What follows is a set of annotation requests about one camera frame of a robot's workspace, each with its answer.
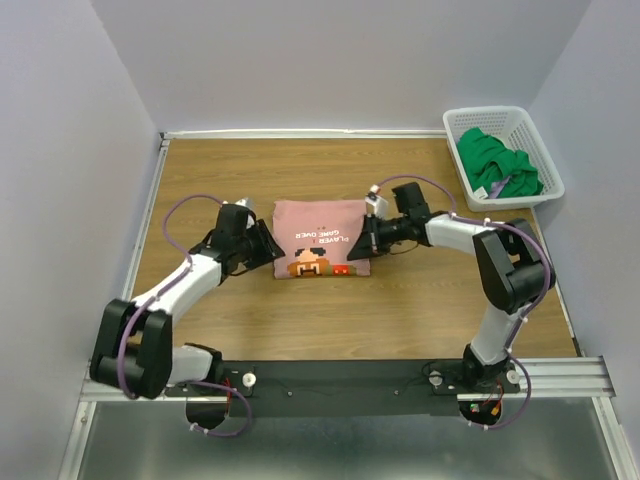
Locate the white plastic basket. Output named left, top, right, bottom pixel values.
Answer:
left=442, top=105, right=565, bottom=212

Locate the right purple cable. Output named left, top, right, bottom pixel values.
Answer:
left=369, top=174, right=557, bottom=432

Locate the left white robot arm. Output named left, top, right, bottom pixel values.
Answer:
left=89, top=199, right=284, bottom=399

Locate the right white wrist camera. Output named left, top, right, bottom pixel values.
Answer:
left=365, top=184, right=389, bottom=220

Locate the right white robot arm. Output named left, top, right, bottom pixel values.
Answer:
left=347, top=182, right=555, bottom=392

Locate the aluminium front rail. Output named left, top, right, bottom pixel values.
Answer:
left=79, top=355, right=616, bottom=402

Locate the white back edge strip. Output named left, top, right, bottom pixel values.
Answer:
left=161, top=128, right=446, bottom=141

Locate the aluminium rail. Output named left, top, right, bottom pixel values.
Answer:
left=79, top=355, right=616, bottom=402
left=105, top=136, right=170, bottom=304

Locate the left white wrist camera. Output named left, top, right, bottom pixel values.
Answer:
left=235, top=197, right=254, bottom=212

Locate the pink printed t shirt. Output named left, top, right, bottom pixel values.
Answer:
left=273, top=200, right=371, bottom=280

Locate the aluminium left side rail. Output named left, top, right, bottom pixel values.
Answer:
left=105, top=136, right=170, bottom=304

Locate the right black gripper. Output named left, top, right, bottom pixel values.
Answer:
left=345, top=213, right=408, bottom=262

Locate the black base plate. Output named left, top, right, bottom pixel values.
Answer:
left=165, top=359, right=520, bottom=428

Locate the green t shirt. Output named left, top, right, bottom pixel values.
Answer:
left=456, top=128, right=544, bottom=199

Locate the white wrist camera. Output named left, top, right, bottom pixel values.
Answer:
left=235, top=197, right=254, bottom=212
left=365, top=184, right=389, bottom=220

